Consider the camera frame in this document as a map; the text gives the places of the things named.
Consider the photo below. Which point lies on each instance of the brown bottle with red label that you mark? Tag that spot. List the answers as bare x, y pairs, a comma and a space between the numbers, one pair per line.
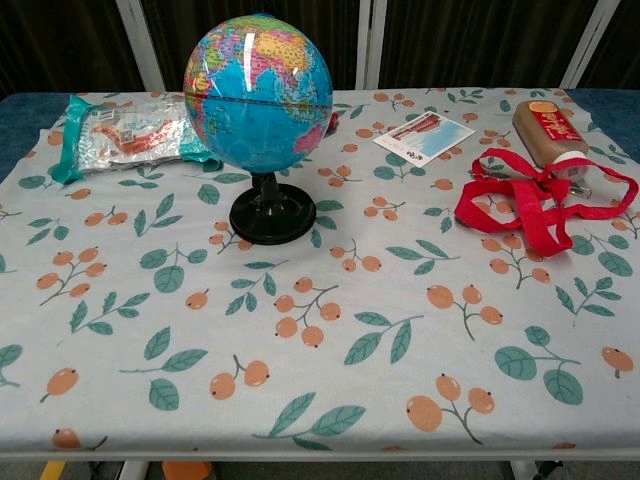
547, 132

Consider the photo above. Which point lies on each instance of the white partition frame post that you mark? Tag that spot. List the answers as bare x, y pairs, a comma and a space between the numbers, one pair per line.
140, 45
371, 45
590, 45

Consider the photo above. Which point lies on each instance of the white table leg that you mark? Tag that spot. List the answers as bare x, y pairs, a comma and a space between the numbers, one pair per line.
133, 471
523, 471

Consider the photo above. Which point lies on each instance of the teal clear snack package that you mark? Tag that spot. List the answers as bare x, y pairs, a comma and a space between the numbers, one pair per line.
125, 136

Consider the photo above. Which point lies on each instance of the black and red small device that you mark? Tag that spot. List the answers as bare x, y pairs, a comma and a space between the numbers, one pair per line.
333, 123

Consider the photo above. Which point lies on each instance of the blue world globe black stand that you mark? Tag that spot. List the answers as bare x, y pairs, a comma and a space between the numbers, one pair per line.
260, 125

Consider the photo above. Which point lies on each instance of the orange object under table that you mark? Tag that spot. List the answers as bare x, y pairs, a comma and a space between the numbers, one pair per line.
187, 471

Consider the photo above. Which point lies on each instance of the floral fruit print tablecloth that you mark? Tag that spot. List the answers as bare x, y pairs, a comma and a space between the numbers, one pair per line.
320, 325

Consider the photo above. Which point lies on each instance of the postcard with red building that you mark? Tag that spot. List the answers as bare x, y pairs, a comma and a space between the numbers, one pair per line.
425, 136

